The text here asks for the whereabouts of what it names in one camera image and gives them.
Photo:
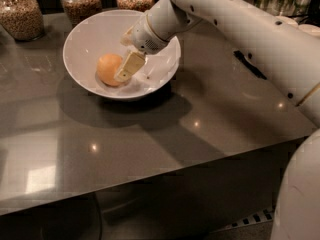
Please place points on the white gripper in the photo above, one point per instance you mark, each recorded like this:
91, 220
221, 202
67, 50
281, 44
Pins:
144, 36

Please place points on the orange fruit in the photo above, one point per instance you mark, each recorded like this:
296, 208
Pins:
107, 66

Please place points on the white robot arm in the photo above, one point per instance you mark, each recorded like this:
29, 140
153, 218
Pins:
287, 56

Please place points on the white ceramic bowl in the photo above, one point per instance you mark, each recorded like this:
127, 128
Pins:
100, 34

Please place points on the middle glass cereal jar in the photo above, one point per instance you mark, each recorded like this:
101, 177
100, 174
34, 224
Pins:
79, 10

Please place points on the black mat under plates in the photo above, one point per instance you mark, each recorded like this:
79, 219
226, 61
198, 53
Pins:
254, 70

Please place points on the left glass cereal jar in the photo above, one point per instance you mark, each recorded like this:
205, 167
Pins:
22, 19

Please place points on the right drinking glass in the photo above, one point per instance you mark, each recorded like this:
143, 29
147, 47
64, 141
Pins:
301, 6

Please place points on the stack of white plates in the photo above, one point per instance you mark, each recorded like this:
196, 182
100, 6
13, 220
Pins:
307, 28

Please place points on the black white striped strip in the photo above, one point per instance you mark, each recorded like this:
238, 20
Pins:
262, 216

